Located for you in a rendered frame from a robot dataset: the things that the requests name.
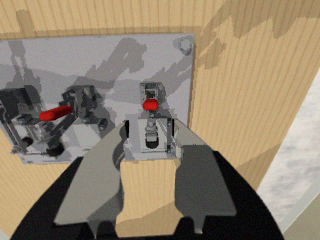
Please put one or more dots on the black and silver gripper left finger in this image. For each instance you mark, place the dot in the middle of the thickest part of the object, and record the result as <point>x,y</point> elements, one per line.
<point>88,192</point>

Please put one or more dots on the grey metal fixture plate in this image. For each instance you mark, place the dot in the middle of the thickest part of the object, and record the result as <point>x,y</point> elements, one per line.
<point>114,64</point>

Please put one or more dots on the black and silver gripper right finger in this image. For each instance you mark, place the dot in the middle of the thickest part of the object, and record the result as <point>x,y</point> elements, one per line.
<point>220,201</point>

